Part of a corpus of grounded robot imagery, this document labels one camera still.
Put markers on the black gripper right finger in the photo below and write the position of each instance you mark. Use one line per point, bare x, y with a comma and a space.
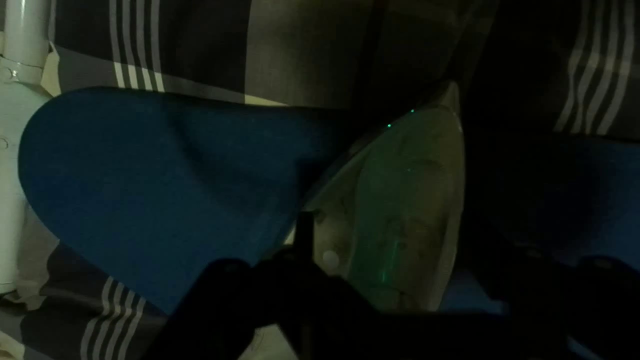
572, 306

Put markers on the blue ironing board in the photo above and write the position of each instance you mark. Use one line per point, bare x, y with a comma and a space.
167, 187

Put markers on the plaid bedspread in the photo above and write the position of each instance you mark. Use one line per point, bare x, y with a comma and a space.
301, 46

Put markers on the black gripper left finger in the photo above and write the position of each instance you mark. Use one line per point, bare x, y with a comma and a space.
266, 312

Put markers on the white clothes iron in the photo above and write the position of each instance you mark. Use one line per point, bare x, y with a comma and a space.
406, 212

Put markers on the white metal board leg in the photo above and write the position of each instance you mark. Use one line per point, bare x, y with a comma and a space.
17, 133

